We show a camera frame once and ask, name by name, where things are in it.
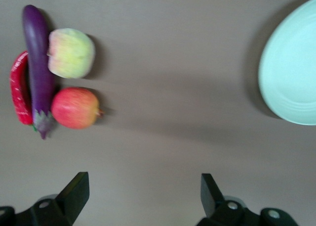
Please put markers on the yellow pink peach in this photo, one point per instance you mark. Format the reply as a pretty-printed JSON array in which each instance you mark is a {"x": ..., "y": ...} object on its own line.
[{"x": 71, "y": 54}]

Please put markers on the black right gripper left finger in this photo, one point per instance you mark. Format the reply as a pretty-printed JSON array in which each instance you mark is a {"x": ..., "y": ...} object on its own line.
[{"x": 66, "y": 206}]

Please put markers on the red apple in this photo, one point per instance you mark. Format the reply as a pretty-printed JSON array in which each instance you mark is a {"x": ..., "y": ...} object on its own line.
[{"x": 74, "y": 108}]

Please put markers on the brown table cover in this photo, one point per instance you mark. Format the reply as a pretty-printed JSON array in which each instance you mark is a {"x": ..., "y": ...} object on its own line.
[{"x": 172, "y": 62}]

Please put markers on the red chili pepper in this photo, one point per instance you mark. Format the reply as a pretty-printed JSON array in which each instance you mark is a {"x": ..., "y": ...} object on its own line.
[{"x": 18, "y": 95}]

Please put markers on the purple eggplant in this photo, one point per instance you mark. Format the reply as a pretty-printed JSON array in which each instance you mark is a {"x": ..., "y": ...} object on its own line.
[{"x": 37, "y": 62}]

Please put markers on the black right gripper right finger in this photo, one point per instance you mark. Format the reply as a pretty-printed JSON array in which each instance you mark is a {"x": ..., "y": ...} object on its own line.
[{"x": 219, "y": 211}]

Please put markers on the pale green plate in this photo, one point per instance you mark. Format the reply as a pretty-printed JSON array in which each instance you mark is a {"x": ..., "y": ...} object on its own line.
[{"x": 291, "y": 70}]

